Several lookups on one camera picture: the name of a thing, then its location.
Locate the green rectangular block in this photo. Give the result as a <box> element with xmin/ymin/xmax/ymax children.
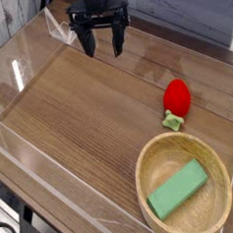
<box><xmin>146</xmin><ymin>159</ymin><xmax>208</xmax><ymax>221</ymax></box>

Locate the clear acrylic corner bracket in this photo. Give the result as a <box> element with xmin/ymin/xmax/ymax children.
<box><xmin>44</xmin><ymin>7</ymin><xmax>78</xmax><ymax>45</ymax></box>

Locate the red plush strawberry toy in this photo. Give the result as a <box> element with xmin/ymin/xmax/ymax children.
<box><xmin>162</xmin><ymin>79</ymin><xmax>192</xmax><ymax>131</ymax></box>

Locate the wooden bowl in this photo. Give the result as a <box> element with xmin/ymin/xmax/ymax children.
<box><xmin>135</xmin><ymin>132</ymin><xmax>233</xmax><ymax>233</ymax></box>

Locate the clear acrylic tray wall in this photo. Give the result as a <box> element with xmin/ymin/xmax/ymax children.
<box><xmin>0</xmin><ymin>121</ymin><xmax>154</xmax><ymax>233</ymax></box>

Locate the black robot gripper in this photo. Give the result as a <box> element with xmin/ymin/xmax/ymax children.
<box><xmin>66</xmin><ymin>0</ymin><xmax>129</xmax><ymax>57</ymax></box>

